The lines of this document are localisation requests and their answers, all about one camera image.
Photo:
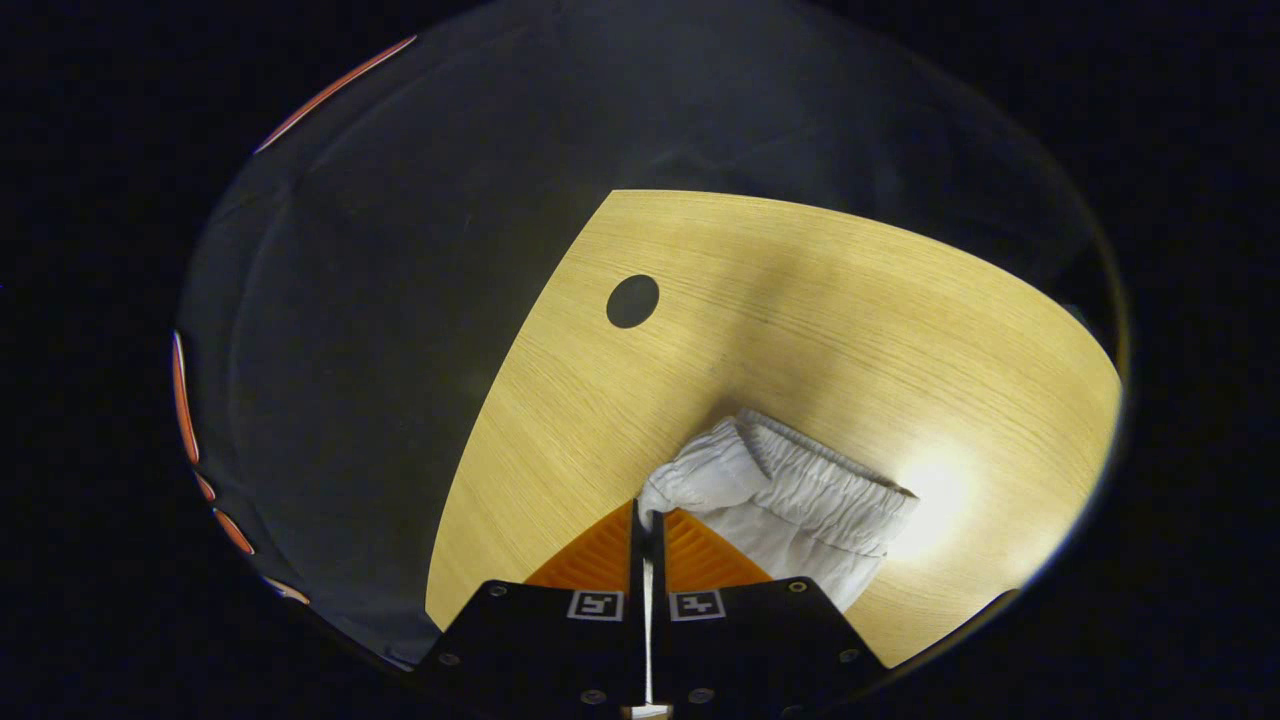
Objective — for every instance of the black backdrop cloth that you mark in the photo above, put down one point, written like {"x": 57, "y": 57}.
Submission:
{"x": 400, "y": 350}

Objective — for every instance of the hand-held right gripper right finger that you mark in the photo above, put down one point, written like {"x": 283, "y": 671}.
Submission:
{"x": 760, "y": 640}

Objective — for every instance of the white jeans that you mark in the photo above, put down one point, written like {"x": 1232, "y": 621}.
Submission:
{"x": 800, "y": 500}

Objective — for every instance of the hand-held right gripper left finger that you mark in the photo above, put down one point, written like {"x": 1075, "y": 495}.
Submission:
{"x": 540, "y": 640}

